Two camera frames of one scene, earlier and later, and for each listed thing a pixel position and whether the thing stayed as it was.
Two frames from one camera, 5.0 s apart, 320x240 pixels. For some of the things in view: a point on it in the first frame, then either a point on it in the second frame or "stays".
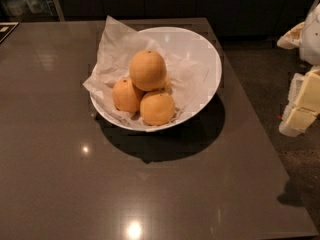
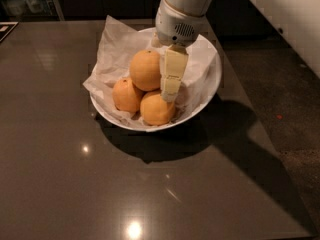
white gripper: [311, 39] → [175, 26]
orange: [148, 71] stays
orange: [157, 108] stays
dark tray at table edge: [6, 27] stays
